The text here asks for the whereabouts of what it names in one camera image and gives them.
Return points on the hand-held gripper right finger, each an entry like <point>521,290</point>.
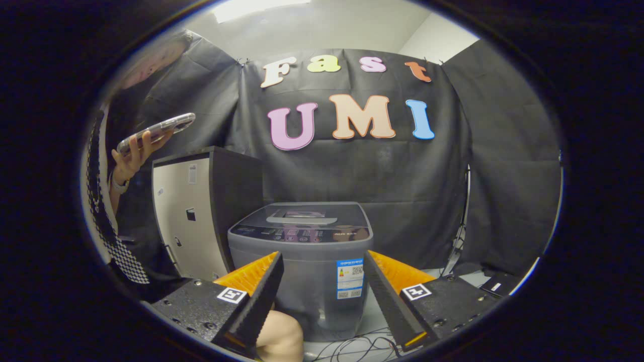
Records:
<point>388,304</point>

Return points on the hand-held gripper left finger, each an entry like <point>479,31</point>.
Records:
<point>262,299</point>

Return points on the grey washing machine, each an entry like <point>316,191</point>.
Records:
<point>312,291</point>

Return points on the dark washing machine lid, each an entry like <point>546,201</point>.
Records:
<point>347,213</point>

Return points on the person's knee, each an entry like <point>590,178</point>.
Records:
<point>282,342</point>

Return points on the white and black cabinet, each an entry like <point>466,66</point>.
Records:
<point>186,231</point>

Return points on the flat black box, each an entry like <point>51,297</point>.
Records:
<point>500,282</point>

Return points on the black backdrop cloth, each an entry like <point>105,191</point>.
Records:
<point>412,181</point>

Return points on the light stand tripod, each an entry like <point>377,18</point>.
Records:
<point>466,201</point>

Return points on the smartphone in clear case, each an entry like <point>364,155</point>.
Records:
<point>161,128</point>

